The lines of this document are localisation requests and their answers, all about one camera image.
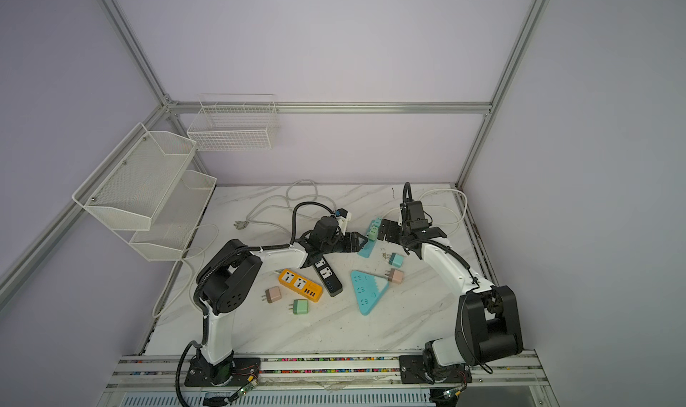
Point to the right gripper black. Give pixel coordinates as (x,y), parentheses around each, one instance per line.
(389,232)

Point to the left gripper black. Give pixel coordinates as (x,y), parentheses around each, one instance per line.
(352,242)

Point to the teal adapter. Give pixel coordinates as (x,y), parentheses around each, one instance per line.
(394,260)

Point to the black power strip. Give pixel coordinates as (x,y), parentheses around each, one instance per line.
(328,276)

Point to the blue power strip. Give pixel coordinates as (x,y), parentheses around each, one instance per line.
(367,249)

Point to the pink adapter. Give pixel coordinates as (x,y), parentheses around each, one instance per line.
(395,276)
(272,295)

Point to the orange power strip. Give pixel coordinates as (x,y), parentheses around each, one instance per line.
(300,285)

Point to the teal power strip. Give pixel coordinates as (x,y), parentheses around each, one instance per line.
(368,289)

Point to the green adapter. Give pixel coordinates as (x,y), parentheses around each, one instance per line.
(300,307)

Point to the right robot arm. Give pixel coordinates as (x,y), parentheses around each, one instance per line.
(487,325)

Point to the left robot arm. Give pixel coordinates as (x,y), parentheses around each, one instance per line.
(225,282)

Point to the green adapter far strip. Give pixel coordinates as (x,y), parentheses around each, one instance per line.
(373,229)

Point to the white mesh two-tier shelf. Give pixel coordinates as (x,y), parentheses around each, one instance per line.
(146,193)

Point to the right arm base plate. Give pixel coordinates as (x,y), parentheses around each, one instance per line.
(416,369)

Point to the white wire basket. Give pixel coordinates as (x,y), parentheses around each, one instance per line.
(235,122)

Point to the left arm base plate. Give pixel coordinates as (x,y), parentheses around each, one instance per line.
(233,372)

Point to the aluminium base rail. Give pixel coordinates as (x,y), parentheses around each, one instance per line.
(383,379)

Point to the aluminium frame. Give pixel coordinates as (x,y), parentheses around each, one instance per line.
(15,280)

